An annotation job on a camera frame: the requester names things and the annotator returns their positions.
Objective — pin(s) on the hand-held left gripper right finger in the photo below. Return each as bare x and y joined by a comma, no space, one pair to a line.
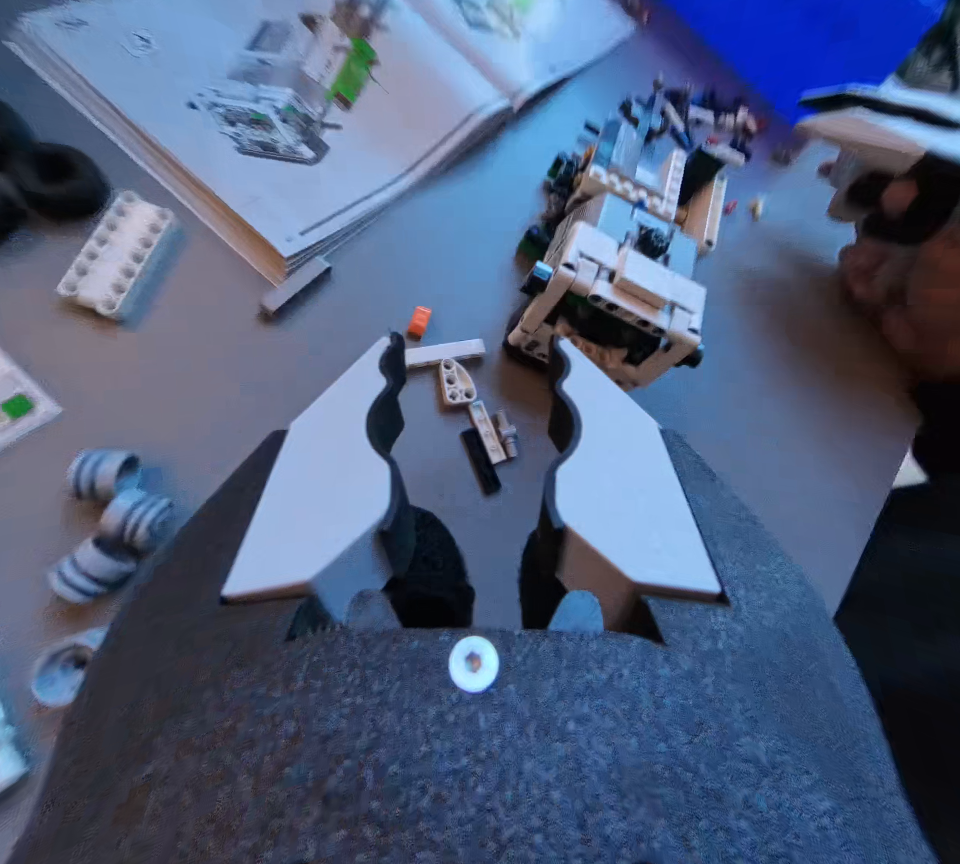
626,496

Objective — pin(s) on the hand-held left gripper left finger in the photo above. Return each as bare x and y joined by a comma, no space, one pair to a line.
322,489

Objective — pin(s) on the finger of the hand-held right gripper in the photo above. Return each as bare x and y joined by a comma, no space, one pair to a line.
847,125

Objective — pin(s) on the pile of small lego pieces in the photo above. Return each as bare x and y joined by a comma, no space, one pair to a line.
739,121

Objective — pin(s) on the white lego vehicle model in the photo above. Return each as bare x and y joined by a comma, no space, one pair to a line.
637,271

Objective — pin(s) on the person's right forearm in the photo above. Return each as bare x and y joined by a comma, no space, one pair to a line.
941,421

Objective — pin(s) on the tan lego pin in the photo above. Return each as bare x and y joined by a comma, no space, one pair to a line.
756,207

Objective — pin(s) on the grey lego pin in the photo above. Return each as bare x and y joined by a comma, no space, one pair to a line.
508,433

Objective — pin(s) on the black lego piece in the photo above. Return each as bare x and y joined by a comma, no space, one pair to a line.
480,462

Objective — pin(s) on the white triangular lego piece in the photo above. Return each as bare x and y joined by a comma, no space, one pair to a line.
455,387

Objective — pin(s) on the long white lego beam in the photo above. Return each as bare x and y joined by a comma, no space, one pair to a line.
446,353

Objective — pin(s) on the grey lego wheel rim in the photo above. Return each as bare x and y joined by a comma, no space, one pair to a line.
90,571
139,520
101,474
64,667

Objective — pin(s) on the orange lego piece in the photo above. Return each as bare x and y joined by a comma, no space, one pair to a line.
418,321

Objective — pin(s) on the grey lego beam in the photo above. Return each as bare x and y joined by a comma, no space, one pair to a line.
296,288

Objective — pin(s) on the white studded lego plate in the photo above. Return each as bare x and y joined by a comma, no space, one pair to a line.
112,256

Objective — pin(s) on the lego sticker sheet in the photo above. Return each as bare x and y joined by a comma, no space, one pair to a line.
19,402

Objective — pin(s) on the black rubber lego tire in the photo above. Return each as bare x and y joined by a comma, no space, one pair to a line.
66,182
11,151

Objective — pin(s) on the white lego panel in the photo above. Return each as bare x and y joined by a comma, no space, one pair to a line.
7,751

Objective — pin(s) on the open lego instruction booklet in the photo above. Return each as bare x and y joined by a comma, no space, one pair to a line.
225,16

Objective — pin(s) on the person's right hand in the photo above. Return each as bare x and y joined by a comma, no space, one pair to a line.
900,309

